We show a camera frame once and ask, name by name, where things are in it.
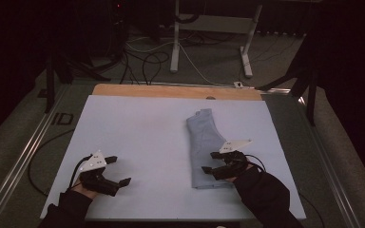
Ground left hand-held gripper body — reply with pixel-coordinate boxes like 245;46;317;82
77;150;121;198

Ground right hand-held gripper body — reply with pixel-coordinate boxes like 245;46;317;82
209;138;254;181

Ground grey-blue tank top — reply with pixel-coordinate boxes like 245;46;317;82
185;107;236;190

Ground person's right hand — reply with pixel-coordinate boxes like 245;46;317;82
223;161;255;183

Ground person's left hand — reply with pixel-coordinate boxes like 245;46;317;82
71;182;99;201

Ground light blue table mat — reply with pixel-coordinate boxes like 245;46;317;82
40;94;308;221

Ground black metal stand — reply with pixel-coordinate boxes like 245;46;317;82
43;51;112;114
256;31;318;127

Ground dark equipment rack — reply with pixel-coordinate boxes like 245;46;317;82
84;0;130;68

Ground left hand-held gripper black cable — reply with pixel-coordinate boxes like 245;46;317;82
67;154;93;192

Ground hand-held gripper black cable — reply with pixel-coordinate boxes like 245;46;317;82
244;153;267;174
67;154;93;192

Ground right hand-held gripper black cable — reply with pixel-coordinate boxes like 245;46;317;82
244;153;267;174

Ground black floor cable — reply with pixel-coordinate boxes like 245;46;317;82
28;127;76;198
298;192;327;228

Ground white cable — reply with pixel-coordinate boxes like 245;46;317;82
125;35;236;88

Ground black looped floor cables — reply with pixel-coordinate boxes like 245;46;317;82
119;49;171;86

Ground white desk frame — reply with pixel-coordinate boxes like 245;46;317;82
169;0;264;80

